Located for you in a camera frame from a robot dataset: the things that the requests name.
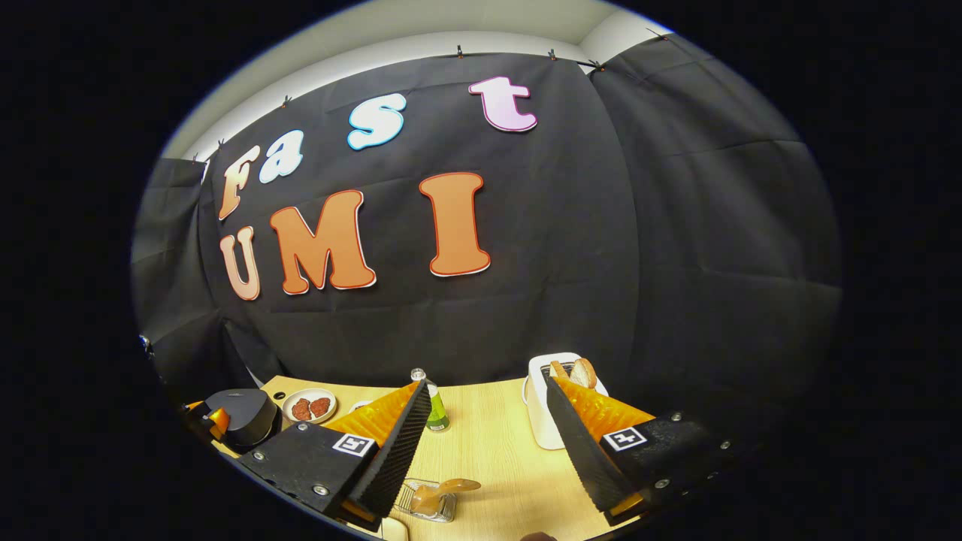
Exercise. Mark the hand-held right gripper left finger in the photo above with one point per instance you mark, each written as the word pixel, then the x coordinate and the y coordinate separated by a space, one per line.
pixel 398 451

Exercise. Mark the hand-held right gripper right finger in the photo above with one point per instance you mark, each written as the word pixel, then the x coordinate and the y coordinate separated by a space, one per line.
pixel 579 451

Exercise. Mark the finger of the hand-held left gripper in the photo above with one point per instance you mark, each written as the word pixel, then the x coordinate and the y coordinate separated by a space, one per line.
pixel 218 421

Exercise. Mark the black rice cooker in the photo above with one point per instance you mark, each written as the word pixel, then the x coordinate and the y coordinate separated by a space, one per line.
pixel 252 413

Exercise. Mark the wooden spoon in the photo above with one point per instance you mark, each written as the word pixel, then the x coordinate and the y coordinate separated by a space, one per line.
pixel 443 488

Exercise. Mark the white toaster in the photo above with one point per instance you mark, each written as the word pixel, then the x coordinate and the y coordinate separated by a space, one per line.
pixel 541 421

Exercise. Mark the green drink bottle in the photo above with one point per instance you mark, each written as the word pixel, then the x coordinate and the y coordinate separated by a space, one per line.
pixel 437 417

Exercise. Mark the cream square container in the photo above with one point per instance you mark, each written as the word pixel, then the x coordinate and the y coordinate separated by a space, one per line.
pixel 394 530

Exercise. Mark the white plate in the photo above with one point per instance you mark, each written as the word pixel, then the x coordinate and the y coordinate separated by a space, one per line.
pixel 297 392

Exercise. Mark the red meat patty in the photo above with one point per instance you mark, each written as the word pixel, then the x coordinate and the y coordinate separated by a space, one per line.
pixel 321 406
pixel 301 409

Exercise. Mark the black backdrop cloth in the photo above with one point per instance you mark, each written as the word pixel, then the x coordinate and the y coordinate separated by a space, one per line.
pixel 564 263

